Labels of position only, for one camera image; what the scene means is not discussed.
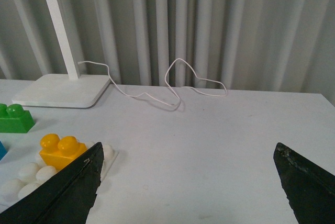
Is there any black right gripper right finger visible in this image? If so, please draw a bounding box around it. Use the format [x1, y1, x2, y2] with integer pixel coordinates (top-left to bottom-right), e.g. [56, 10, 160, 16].
[273, 142, 334, 223]

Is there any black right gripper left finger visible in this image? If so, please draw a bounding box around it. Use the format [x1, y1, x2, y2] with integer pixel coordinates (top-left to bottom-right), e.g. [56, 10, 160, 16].
[1, 142, 104, 223]

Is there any yellow toy building block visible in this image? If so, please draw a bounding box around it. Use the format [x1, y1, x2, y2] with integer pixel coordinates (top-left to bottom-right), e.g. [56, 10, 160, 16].
[39, 133, 87, 171]

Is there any blue toy building block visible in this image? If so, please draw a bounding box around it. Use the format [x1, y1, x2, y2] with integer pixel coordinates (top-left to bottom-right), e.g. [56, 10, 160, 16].
[0, 141, 7, 160]

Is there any green toy building block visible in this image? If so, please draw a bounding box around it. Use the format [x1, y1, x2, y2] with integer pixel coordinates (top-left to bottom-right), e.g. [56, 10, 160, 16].
[0, 104, 35, 133]

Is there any white desk lamp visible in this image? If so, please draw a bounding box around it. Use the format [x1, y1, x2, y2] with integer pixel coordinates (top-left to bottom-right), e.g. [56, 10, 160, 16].
[13, 0, 110, 108]

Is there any white studded base plate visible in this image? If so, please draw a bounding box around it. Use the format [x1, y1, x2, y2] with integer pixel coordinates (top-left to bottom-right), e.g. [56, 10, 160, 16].
[1, 143, 119, 213]

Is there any white lamp cable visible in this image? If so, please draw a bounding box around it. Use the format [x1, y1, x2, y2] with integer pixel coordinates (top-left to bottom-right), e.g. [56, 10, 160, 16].
[77, 58, 228, 107]

